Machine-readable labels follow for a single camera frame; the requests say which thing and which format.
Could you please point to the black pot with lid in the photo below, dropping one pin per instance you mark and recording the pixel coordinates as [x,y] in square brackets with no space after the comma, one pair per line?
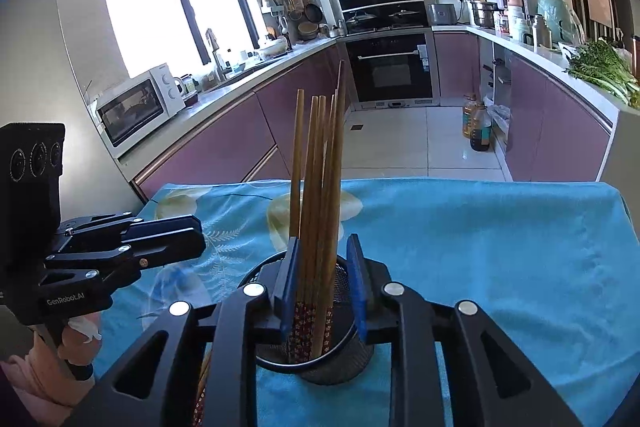
[361,19]
[405,17]

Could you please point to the orange grater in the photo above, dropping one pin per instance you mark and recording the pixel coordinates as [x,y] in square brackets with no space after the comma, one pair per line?
[297,3]

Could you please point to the steel flask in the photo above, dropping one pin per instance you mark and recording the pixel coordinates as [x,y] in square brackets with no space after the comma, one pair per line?
[541,32]

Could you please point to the green leafy vegetables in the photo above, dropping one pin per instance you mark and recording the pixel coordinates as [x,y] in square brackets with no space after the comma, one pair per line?
[600,67]

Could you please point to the yellow oil bottle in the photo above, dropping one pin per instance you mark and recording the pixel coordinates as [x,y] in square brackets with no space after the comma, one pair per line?
[471,117]

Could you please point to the blue floral tablecloth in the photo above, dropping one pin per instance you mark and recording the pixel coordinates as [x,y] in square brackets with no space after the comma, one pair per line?
[475,247]

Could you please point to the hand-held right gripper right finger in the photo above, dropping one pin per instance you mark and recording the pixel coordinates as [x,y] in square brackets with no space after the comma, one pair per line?
[356,287]

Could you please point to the narrow pink base cabinet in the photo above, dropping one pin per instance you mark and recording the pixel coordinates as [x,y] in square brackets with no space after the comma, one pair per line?
[455,67]

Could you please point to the dark framed window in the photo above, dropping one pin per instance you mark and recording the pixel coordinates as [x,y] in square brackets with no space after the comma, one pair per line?
[140,7]

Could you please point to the white jug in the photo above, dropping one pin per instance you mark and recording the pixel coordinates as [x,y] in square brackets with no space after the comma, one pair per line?
[520,27]

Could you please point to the white plastic bag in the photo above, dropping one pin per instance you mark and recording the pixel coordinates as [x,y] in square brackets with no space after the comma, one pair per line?
[500,119]

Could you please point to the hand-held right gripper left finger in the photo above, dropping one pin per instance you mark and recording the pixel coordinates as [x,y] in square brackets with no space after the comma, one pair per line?
[290,287]

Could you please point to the mint green appliance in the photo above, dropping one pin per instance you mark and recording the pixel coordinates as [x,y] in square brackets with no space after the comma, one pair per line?
[555,14]

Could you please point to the steel kitchen faucet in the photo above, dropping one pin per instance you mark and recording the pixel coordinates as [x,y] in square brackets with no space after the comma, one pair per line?
[216,57]

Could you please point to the glass kettle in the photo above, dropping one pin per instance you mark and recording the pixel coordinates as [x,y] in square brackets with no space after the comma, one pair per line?
[187,83]

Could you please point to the black mesh cup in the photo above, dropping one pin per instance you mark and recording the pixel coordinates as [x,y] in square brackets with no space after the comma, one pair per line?
[320,372]

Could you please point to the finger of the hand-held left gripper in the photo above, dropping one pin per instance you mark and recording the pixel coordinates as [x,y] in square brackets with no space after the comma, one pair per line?
[165,226]
[170,249]

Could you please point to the person's left hand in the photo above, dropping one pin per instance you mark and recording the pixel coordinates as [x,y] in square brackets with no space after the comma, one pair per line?
[75,342]

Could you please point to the silver toaster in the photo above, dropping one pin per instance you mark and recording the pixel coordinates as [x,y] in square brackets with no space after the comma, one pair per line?
[443,14]

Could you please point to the white kitchen countertop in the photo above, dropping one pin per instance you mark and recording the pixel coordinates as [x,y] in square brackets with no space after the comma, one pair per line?
[555,59]

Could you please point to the woven basket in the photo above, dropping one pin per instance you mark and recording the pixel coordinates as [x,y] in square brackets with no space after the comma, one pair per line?
[309,30]

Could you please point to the white microwave oven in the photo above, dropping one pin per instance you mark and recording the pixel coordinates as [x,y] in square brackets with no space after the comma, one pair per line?
[170,89]

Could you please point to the black built-in oven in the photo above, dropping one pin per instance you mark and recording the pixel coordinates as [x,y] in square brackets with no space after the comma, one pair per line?
[390,72]

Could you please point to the bunch of wooden chopsticks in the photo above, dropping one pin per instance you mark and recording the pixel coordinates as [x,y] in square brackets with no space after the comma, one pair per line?
[312,207]

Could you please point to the white mixing bowl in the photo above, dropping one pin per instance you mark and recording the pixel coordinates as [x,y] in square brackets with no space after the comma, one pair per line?
[272,49]

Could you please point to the long pink base cabinet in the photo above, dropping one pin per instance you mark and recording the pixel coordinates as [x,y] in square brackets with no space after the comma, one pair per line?
[235,132]

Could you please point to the black hanging frying pan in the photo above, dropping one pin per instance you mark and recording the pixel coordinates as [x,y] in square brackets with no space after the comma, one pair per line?
[314,12]

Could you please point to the steel stockpot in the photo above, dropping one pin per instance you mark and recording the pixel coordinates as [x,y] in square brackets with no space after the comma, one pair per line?
[484,14]

